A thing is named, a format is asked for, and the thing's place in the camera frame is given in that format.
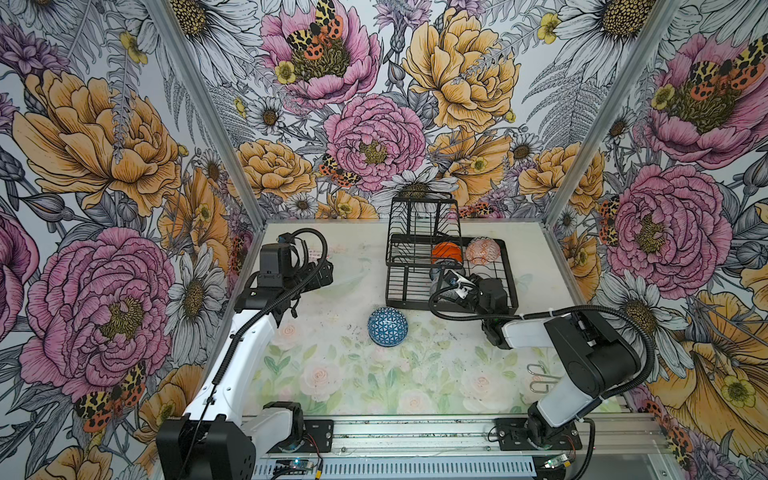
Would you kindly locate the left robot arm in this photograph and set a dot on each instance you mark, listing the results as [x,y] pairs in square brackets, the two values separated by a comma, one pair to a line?
[211,439]

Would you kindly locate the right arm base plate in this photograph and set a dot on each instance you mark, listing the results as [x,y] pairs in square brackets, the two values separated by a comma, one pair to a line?
[518,434]

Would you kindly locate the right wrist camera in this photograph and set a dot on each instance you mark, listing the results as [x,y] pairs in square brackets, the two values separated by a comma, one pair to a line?
[459,287]

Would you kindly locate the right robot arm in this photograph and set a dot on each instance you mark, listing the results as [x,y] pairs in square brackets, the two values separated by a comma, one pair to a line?
[604,351]

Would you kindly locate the green patterned bowl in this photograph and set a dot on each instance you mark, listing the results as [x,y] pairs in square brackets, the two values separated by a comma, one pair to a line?
[443,279]

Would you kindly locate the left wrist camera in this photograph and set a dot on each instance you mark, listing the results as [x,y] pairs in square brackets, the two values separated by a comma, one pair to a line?
[278,262]

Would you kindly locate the aluminium rail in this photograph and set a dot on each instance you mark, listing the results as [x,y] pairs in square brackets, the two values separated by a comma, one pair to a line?
[472,435]

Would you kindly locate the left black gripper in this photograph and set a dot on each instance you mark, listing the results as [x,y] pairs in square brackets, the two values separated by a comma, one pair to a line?
[326,277]

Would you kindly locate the metal tongs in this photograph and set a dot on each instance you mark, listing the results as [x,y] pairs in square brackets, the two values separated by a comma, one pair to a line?
[542,381]

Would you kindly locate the blue geometric bowl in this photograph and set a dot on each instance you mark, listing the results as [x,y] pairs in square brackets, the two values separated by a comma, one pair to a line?
[387,327]

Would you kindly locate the green circuit board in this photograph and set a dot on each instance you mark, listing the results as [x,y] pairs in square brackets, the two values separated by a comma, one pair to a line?
[294,467]

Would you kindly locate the red patterned bowl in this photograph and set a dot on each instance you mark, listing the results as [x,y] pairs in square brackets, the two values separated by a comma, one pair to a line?
[482,251]

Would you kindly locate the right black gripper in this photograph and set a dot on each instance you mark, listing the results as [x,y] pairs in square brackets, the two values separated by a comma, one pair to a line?
[475,280]

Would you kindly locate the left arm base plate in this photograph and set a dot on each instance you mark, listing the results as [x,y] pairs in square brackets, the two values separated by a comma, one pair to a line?
[312,435]

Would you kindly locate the black wire dish rack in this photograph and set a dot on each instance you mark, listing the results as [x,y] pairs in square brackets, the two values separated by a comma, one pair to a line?
[431,263]

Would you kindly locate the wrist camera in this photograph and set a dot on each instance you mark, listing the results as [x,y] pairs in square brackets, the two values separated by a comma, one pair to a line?
[278,262]
[459,287]

